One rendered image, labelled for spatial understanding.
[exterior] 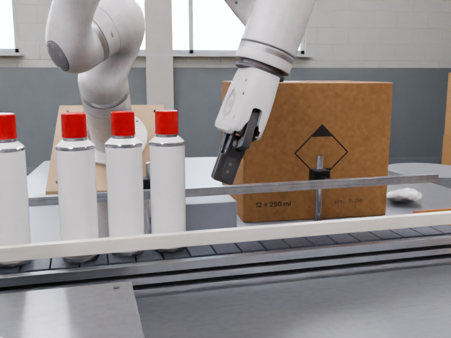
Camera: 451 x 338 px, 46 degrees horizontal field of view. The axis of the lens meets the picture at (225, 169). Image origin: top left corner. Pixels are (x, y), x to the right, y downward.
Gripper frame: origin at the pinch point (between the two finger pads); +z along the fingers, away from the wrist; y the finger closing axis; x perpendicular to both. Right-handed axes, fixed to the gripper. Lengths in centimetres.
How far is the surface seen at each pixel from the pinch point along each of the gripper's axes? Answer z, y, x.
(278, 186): 0.3, -3.7, 10.7
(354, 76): -115, -501, 270
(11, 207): 13.6, 2.0, -26.8
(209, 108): -20, -521, 121
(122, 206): 9.3, 1.7, -13.0
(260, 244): 9.2, 1.4, 8.8
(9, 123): 3.1, 0.9, -30.3
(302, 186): -1.0, -3.7, 14.6
